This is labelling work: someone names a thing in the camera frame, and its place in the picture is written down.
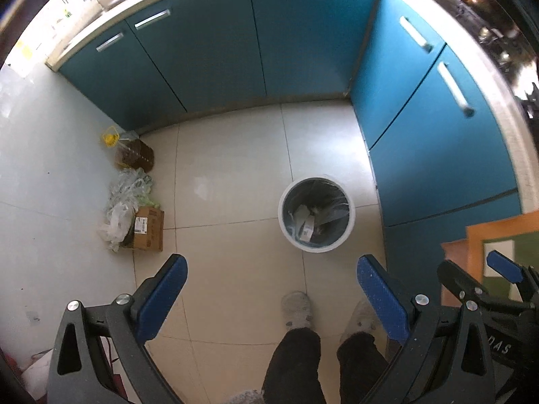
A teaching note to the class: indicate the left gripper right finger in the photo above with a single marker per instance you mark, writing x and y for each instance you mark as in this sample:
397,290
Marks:
444,355

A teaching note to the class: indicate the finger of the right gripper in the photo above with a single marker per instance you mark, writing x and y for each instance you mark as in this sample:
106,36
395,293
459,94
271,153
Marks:
466,288
525,278

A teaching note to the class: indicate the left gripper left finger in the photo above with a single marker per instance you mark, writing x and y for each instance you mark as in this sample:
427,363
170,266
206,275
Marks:
79,370

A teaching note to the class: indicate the blue kitchen base cabinets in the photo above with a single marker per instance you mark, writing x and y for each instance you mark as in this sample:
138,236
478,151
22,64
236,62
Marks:
422,90

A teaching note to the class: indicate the white round trash bin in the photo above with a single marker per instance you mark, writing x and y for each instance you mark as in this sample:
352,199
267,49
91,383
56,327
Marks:
316,214

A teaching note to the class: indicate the green checkered orange-edged mat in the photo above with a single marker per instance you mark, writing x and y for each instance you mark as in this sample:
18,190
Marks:
516,238

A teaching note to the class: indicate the white red bag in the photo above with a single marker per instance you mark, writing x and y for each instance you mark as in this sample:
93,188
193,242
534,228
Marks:
35,377

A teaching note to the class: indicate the right black trouser leg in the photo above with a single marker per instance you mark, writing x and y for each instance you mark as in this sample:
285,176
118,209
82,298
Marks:
361,366

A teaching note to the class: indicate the black trouser leg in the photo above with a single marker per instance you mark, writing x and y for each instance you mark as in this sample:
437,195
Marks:
361,366
292,374

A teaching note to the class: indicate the right grey slipper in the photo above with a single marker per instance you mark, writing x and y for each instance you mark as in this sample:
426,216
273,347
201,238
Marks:
363,320

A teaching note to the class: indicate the grey slipper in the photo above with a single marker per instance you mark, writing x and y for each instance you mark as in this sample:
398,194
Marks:
296,309
363,320

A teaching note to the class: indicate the left black trouser leg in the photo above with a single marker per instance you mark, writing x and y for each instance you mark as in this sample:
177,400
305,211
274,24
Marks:
292,374

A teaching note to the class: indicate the left grey slipper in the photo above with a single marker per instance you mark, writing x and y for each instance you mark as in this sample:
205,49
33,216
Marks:
296,309

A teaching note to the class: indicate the brown cardboard box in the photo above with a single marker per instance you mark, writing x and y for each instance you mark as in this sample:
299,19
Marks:
146,232

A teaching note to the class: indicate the white plastic bag pile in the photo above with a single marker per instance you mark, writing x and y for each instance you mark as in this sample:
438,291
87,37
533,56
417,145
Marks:
131,191

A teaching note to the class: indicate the cooking oil bottle yellow cap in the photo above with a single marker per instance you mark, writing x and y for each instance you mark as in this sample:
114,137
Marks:
128,150

